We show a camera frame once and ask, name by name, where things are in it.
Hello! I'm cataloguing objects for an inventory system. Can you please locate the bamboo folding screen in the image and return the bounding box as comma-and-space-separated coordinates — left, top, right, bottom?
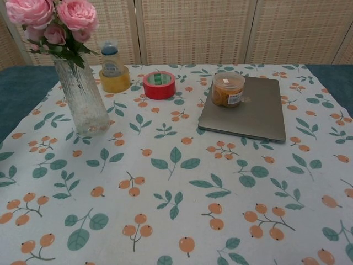
0, 0, 353, 69

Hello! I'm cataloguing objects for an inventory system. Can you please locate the red tape roll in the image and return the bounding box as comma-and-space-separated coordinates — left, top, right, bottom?
142, 71, 177, 100

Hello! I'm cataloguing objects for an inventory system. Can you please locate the silver closed laptop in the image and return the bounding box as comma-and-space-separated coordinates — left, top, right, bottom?
197, 76, 287, 144

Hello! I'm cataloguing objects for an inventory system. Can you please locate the floral printed tablecloth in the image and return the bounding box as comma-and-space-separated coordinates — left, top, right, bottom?
0, 63, 353, 265

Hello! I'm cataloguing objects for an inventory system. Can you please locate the pink artificial flower bouquet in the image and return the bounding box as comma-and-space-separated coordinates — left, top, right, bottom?
5, 0, 99, 70

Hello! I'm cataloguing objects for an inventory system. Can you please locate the yellow clear tape roll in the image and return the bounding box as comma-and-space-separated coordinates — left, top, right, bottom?
99, 67, 131, 93

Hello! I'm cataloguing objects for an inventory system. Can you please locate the clear textured glass vase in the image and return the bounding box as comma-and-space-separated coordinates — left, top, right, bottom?
53, 54, 111, 137

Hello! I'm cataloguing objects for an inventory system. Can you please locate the clear jar of rubber bands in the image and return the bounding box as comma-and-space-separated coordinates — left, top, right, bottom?
211, 72, 246, 108

